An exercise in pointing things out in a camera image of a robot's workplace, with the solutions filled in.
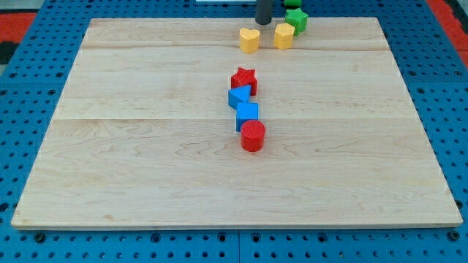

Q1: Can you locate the red star block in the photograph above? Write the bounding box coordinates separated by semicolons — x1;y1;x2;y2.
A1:
230;67;257;96

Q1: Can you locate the yellow heart block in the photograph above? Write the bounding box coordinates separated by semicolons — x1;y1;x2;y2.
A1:
239;28;260;54

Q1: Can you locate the green star block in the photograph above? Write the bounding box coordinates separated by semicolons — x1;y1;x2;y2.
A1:
285;8;309;37

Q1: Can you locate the red cylinder block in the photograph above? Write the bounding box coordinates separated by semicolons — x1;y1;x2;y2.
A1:
241;120;266;152

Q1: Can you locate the blue cube block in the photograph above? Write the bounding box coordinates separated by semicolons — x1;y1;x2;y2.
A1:
235;102;259;132

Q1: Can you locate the blue triangle block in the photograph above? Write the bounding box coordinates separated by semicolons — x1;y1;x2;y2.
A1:
227;85;252;110

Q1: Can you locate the light wooden board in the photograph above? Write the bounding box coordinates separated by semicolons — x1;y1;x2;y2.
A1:
11;18;463;230

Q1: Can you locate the yellow hexagon block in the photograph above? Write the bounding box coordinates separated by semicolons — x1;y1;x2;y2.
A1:
273;23;295;50

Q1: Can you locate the green block at edge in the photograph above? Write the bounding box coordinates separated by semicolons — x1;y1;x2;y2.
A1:
284;0;302;7

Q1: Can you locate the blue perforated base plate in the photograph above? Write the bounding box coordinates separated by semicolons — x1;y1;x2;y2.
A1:
1;0;467;262

